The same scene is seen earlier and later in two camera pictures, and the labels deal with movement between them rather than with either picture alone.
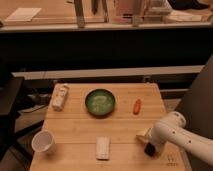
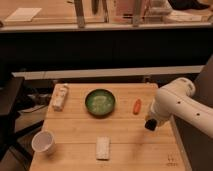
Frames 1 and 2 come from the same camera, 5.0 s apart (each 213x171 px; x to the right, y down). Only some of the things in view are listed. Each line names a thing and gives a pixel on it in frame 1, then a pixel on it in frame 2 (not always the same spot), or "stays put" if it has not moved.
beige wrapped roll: x=58 y=96 stays put
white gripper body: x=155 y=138 → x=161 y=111
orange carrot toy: x=137 y=106 stays put
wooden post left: x=78 y=4 stays put
